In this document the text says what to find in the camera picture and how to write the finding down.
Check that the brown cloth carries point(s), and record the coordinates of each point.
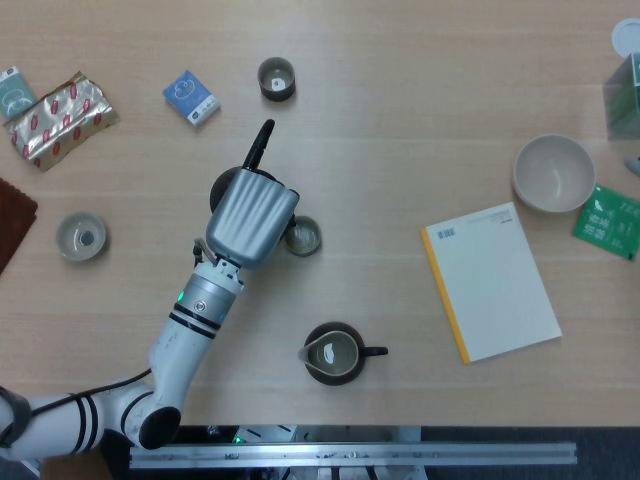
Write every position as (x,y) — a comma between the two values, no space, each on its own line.
(12,225)

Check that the gold foil bag red print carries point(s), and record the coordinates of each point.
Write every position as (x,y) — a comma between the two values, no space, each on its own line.
(60,122)

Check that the dark cylindrical teacup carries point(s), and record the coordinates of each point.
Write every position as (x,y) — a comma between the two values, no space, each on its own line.
(276,96)
(305,240)

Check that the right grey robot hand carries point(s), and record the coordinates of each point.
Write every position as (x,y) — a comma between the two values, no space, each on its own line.
(634,164)

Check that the large beige bowl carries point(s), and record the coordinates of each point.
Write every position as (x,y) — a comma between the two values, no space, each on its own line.
(550,170)

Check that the white notebook yellow spine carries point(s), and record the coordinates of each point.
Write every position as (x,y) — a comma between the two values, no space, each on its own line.
(500,300)

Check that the brown stool seat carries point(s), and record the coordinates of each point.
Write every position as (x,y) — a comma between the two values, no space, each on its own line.
(75,467)

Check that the green tea sachet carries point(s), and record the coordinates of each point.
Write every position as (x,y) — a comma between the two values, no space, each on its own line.
(607,225)

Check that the teal white tea packet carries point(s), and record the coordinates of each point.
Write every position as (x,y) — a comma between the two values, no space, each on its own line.
(15,95)

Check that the aluminium rail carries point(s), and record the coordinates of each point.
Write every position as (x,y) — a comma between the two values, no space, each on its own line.
(350,455)

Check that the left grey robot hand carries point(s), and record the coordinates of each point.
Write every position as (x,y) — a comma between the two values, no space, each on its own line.
(250,220)

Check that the green tissue box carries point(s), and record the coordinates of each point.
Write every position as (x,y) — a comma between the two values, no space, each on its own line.
(625,110)

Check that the black teapot kettle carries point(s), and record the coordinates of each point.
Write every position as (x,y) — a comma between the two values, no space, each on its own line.
(220,190)

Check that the blue tea bag packet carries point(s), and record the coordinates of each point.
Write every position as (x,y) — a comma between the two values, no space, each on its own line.
(190,95)

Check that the white round table grommet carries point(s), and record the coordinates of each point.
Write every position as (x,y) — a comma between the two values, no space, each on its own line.
(627,35)

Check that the small grey shallow cup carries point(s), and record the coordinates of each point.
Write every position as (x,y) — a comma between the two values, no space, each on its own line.
(67,240)

